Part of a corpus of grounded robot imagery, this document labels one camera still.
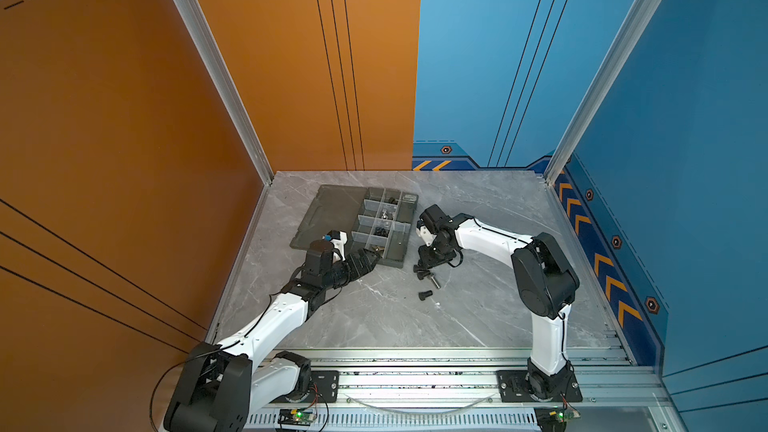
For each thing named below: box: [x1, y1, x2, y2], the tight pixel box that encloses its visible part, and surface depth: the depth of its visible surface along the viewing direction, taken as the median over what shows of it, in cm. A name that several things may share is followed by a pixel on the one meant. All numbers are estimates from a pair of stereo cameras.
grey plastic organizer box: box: [289, 184, 419, 268], surface depth 108 cm
